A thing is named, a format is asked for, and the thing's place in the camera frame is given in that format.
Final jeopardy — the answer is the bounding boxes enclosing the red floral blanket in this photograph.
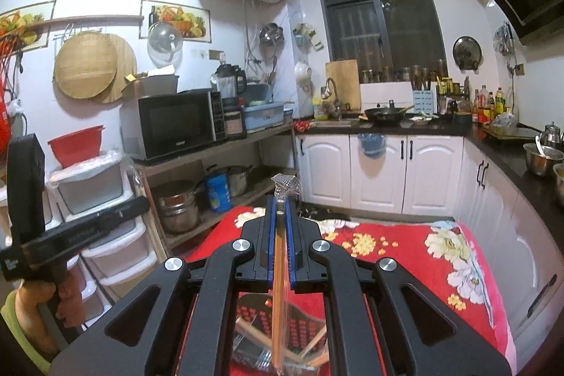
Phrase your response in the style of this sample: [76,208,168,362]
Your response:
[172,204,514,376]

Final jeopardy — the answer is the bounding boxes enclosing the steel faucet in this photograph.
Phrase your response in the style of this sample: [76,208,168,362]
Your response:
[321,77,342,112]

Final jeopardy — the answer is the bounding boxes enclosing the round wooden board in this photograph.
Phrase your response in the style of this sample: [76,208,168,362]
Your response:
[101,33,138,104]

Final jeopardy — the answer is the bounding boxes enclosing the steel kettle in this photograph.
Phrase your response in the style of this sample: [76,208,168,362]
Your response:
[538,121,564,148]

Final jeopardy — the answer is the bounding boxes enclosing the red plastic basin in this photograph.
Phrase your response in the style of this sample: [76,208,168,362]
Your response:
[48,125,105,169]

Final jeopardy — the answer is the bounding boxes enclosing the bunch of chopsticks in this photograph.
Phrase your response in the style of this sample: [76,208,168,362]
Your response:
[233,314,331,370]

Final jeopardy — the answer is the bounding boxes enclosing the blue hanging bag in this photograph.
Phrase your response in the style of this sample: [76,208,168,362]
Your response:
[358,133,385,159]

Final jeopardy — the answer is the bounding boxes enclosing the person's left hand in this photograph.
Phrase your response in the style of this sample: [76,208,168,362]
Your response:
[17,261,87,356]

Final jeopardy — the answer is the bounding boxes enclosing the wooden rolling pin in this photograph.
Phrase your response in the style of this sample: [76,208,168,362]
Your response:
[26,15,145,26]

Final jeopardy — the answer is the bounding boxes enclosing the wooden kitchen shelf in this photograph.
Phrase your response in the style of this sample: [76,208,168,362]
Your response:
[132,123,296,253]

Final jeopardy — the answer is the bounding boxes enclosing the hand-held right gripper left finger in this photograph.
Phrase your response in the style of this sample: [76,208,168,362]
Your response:
[50,195,283,376]

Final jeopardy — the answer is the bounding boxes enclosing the white kitchen cabinets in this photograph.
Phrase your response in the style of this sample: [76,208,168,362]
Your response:
[294,131,564,372]

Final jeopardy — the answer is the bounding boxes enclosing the white ceramic pot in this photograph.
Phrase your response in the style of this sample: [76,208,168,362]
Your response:
[294,61,313,88]

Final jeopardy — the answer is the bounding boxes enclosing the steel steamer pot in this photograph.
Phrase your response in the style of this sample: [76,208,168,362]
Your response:
[154,180,201,233]

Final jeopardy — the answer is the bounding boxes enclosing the dark pot lid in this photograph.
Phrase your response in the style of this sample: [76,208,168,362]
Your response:
[453,36,482,72]

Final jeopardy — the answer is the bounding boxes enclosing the round bamboo tray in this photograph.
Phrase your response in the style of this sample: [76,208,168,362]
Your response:
[54,31,119,99]

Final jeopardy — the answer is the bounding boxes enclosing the blue plastic canister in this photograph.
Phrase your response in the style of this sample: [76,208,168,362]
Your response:
[205,173,232,213]

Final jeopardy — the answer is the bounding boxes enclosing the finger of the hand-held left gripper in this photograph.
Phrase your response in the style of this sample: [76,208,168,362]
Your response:
[100,197,151,236]

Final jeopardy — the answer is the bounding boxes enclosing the black wok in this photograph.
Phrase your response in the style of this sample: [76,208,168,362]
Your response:
[359,99,415,127]

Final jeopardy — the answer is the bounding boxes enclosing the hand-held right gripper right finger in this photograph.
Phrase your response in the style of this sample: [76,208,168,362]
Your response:
[284,195,516,376]

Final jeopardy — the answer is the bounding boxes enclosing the blue knife block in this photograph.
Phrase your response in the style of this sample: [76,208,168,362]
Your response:
[412,74,439,116]

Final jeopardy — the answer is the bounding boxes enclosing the metal tray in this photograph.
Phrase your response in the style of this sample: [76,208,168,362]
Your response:
[480,124,536,141]

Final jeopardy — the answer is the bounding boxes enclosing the person's left forearm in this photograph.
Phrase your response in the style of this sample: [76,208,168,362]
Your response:
[0,291,51,374]

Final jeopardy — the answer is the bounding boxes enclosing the dark framed window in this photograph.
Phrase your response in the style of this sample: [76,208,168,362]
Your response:
[311,0,447,84]

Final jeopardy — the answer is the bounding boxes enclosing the hanging kitchen utensils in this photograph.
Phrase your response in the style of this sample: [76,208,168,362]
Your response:
[493,23,514,55]

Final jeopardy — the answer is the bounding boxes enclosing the hanging wall packets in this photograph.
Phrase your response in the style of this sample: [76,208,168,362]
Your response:
[293,23,324,51]

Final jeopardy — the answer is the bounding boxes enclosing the glass pot lid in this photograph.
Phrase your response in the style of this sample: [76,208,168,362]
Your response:
[147,21,185,66]

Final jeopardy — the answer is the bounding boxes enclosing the row of glass jars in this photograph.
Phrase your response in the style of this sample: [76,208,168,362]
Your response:
[361,59,448,84]

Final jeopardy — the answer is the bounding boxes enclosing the wooden cutting board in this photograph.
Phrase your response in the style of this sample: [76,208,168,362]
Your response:
[325,59,362,112]

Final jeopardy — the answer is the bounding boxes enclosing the spice jar rack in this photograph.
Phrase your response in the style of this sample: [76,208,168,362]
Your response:
[437,76,472,117]

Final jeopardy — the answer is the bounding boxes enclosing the white plastic drawer unit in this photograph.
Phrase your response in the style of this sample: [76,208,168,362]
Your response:
[46,151,148,286]

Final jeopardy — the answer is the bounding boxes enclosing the small steel pot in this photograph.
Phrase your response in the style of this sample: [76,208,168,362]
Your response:
[227,165,254,197]

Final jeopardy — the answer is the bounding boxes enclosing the black kitchen appliance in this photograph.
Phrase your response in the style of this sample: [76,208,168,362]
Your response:
[222,98,247,140]

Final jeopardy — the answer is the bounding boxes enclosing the group of condiment bottles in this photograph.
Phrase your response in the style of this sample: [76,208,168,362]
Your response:
[472,84,507,123]

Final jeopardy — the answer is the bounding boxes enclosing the grey metal pot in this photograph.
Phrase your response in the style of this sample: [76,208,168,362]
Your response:
[123,65,180,97]

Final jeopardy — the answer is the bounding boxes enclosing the grey perforated utensil holder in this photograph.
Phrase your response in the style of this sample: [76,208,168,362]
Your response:
[231,292,331,365]

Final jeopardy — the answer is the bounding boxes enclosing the blue dish rack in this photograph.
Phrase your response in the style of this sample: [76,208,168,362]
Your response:
[243,83,294,134]

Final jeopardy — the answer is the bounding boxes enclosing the black microwave oven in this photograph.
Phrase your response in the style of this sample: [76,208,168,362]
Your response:
[121,91,223,161]

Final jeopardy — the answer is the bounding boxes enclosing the plastic-wrapped chopstick pair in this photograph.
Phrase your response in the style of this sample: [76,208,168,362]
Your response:
[270,172,305,374]

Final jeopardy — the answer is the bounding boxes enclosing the hanging steel bowls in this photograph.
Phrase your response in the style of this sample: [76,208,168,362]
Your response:
[259,22,285,46]

